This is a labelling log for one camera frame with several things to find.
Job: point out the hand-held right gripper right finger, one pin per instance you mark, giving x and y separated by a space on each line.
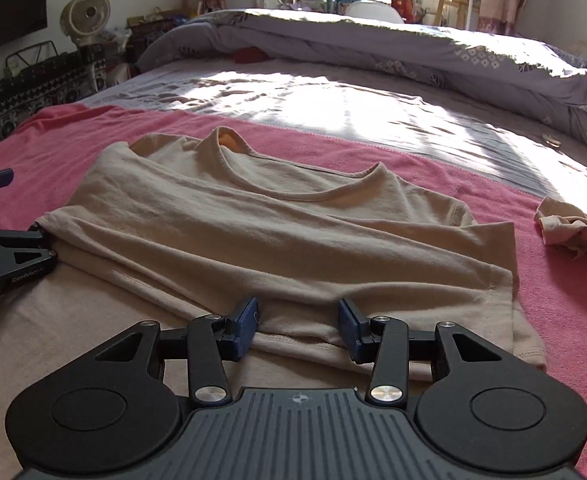
349 327

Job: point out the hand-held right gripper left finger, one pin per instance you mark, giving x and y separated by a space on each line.
246 327

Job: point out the beige T-shirt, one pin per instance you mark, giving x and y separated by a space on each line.
273 235

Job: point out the black patterned cloth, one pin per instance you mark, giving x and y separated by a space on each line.
28 90

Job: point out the white desk fan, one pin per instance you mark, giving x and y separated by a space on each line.
85 12

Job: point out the printed shopping bag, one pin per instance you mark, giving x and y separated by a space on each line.
148 30

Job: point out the pink blanket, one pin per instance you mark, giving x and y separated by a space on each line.
563 300

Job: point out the lilac bed sheet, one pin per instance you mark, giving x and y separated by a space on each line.
273 95

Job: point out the peach cotton pants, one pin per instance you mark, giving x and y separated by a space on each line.
573 232

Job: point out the red cloth item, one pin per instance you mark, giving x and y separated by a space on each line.
249 55

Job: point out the purple patterned quilt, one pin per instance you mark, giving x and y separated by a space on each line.
373 45

